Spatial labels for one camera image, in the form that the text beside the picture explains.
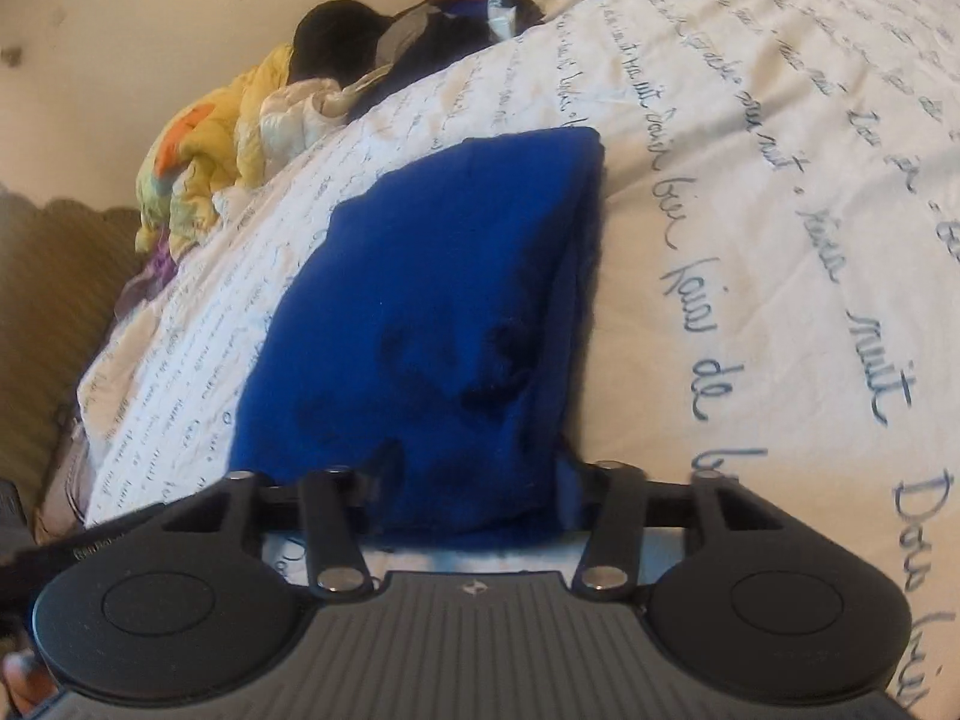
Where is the beige padded headboard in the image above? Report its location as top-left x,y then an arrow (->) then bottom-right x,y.
0,191 -> 147,533

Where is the grey cloth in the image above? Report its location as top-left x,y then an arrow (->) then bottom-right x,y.
375,4 -> 443,65

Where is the purple cloth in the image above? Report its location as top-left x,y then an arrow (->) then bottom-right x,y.
112,236 -> 185,323

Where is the yellow patterned quilt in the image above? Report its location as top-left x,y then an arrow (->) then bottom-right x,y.
135,43 -> 297,254

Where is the blue knit sweater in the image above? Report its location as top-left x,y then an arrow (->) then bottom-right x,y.
229,126 -> 607,552

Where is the white script-printed bed sheet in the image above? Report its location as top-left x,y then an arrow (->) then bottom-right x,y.
75,0 -> 960,713

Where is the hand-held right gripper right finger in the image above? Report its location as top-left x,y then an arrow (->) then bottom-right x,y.
555,450 -> 785,602

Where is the dark navy clothing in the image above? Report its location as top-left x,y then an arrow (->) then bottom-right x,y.
349,0 -> 518,121

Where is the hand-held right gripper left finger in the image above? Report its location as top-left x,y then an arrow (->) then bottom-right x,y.
154,457 -> 410,602

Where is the person's left hand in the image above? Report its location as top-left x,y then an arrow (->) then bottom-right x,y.
0,649 -> 58,720

